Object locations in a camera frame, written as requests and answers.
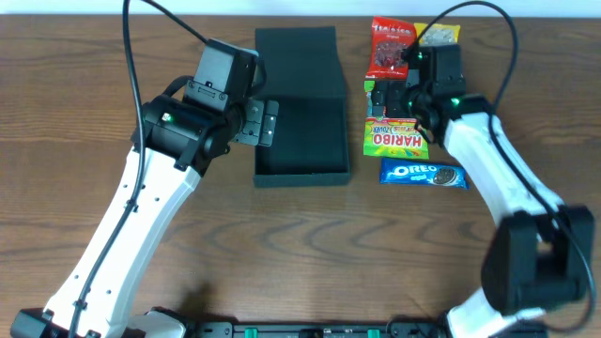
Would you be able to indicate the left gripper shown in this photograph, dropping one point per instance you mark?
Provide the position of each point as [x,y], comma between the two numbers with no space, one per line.
[258,122]

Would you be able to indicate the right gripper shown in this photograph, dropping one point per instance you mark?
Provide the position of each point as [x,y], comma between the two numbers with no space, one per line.
[388,98]

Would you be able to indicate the yellow Hacks candy bag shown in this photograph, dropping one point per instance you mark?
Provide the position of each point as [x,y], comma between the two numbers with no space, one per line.
[440,34]

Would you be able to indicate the red candy bag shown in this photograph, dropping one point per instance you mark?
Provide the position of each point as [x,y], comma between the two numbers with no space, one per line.
[390,38]

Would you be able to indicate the black gift box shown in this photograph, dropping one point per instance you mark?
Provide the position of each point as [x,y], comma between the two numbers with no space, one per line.
[304,75]

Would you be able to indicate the green Haribo gummy bag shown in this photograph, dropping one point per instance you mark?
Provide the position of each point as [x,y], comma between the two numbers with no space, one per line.
[389,131]

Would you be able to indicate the blue Oreo cookie pack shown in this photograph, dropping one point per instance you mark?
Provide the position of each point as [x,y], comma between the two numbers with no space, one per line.
[418,173]

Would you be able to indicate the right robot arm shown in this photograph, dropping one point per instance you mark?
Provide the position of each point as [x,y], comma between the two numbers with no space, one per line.
[539,258]

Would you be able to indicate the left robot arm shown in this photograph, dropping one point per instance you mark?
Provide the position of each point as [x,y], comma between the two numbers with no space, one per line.
[193,121]

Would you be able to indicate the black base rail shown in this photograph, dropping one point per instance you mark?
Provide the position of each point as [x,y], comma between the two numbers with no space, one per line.
[402,329]

